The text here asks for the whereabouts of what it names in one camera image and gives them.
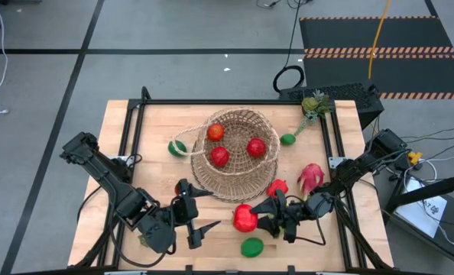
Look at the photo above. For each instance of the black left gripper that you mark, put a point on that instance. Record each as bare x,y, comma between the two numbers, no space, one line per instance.
185,212

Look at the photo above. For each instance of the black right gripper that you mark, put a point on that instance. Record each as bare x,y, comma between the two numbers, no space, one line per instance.
296,212

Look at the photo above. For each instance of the red bell pepper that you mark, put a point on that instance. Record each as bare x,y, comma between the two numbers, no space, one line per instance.
244,219

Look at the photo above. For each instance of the dark red round fruit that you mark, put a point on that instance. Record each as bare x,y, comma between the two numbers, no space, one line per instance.
219,157

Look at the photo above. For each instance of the red apple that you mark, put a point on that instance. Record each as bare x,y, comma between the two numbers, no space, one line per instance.
215,132
256,148

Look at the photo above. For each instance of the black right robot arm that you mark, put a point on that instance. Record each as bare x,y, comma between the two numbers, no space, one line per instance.
364,164

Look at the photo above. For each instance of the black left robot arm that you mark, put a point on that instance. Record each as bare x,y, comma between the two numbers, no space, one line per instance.
127,198

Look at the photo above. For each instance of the red fruit with green stem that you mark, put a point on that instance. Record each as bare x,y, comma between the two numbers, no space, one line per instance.
278,188

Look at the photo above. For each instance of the red strawberry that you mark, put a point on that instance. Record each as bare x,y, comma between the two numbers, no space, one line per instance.
177,189

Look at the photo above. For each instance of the large green lime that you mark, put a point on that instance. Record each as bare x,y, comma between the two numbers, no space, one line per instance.
251,247

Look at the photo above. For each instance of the pink dragon fruit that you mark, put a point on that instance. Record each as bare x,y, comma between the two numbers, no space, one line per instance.
311,177

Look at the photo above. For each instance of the small green lime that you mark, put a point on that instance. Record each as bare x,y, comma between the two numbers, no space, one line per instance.
175,149
287,139

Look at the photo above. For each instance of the black computer tower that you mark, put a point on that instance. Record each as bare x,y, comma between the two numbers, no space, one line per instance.
349,95

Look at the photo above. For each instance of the white paper sheet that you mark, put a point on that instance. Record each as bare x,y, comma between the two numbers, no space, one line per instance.
418,217

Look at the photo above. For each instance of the yellow connector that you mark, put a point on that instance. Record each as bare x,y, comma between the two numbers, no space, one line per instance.
414,157

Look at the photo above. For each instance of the black side table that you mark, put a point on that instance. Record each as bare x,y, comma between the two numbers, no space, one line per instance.
433,189

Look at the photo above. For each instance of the black hazard-striped floor mat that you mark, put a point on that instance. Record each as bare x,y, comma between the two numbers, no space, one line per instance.
364,34

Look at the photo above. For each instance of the black frame strut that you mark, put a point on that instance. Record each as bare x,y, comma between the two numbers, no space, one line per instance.
364,248
146,95

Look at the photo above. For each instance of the black aluminium table frame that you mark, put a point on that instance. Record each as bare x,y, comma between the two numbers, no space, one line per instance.
231,102

